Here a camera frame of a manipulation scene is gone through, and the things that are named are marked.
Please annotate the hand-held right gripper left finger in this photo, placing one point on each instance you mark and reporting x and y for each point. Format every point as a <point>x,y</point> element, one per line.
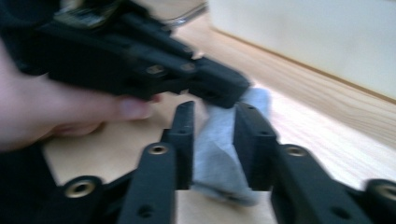
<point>183,149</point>

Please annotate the grey sock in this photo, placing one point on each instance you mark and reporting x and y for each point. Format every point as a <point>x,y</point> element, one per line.
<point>214,155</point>

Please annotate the white compartment storage box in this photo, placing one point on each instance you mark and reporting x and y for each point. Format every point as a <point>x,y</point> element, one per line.
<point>311,37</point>

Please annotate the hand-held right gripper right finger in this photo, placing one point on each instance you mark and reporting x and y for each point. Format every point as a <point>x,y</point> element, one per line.
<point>255,149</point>

